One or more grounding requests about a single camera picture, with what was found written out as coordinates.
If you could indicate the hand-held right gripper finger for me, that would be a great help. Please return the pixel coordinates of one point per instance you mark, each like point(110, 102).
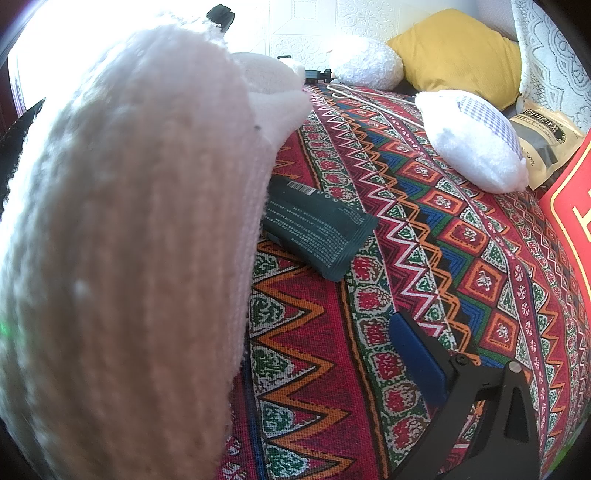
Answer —
point(415, 360)

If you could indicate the dark green foil packet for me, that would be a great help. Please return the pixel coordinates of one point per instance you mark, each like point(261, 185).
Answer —
point(318, 230)

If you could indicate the white knit hat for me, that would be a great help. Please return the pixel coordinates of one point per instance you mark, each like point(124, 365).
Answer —
point(115, 230)

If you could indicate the red gift box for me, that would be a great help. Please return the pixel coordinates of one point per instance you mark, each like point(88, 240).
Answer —
point(572, 221)

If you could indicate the white plush with checkered patch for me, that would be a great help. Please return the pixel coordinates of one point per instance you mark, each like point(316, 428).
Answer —
point(471, 147)

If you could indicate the kraft paper pouch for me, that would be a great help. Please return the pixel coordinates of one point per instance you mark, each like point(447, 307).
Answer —
point(540, 134)

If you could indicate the round white plush cushion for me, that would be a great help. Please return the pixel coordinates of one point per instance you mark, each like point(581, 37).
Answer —
point(364, 60)

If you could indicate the yellow cushion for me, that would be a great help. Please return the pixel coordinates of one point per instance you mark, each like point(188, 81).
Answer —
point(461, 50)

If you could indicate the white lace cloth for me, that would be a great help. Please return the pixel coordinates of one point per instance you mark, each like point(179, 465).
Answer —
point(554, 55)

